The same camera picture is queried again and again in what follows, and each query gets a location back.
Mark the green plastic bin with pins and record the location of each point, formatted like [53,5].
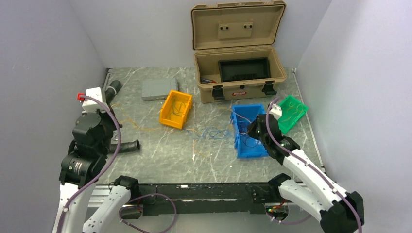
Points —
[292,111]

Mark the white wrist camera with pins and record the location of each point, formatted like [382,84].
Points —
[93,100]
[276,111]

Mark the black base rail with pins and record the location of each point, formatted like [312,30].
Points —
[153,199]

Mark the black toolbox tray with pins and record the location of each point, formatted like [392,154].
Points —
[244,69]

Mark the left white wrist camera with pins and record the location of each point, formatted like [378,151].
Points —
[93,100]

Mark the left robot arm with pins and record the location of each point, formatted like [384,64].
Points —
[79,174]

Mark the tan plastic toolbox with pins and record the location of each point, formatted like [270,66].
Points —
[231,31]

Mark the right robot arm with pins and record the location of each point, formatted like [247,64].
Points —
[336,209]

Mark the orange plastic bin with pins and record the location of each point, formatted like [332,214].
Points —
[175,109]

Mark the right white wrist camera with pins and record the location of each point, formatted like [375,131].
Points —
[276,111]

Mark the red handled screwdriver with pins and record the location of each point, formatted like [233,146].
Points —
[207,81]

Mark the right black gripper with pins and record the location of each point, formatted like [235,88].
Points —
[257,129]

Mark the blue plastic bin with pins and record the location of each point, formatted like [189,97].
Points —
[241,117]

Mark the grey plastic case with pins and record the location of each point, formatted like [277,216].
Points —
[158,89]

